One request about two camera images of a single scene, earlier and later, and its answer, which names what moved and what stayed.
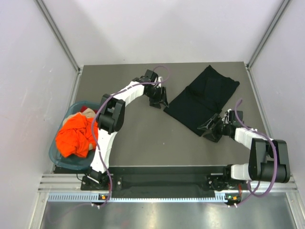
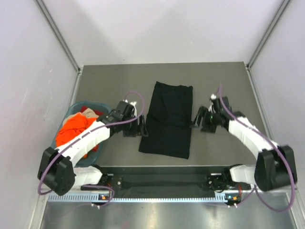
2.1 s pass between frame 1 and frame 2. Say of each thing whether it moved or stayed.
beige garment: stayed
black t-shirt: moved
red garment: stayed
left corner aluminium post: stayed
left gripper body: moved
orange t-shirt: stayed
